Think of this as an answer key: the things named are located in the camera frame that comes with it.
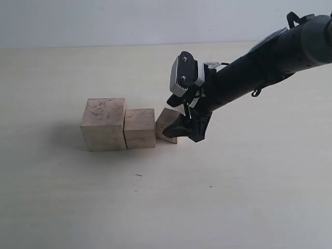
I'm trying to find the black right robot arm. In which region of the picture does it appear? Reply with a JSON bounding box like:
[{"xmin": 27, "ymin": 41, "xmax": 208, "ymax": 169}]
[{"xmin": 162, "ymin": 12, "xmax": 331, "ymax": 142}]

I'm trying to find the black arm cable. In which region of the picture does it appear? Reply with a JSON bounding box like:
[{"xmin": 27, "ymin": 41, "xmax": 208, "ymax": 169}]
[{"xmin": 286, "ymin": 11, "xmax": 304, "ymax": 28}]

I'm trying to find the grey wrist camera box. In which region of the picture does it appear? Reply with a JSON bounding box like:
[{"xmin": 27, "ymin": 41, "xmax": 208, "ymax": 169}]
[{"xmin": 170, "ymin": 51, "xmax": 205, "ymax": 98}]

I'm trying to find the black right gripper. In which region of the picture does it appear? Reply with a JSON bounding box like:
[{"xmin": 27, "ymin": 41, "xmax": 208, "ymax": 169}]
[{"xmin": 162, "ymin": 53, "xmax": 264, "ymax": 143}]

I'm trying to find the third largest wooden cube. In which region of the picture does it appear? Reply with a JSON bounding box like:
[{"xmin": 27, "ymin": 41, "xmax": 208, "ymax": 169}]
[{"xmin": 155, "ymin": 108, "xmax": 181, "ymax": 144}]

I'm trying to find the second largest wooden cube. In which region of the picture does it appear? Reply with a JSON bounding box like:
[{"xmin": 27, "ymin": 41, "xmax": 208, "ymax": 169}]
[{"xmin": 123, "ymin": 108, "xmax": 156, "ymax": 149}]

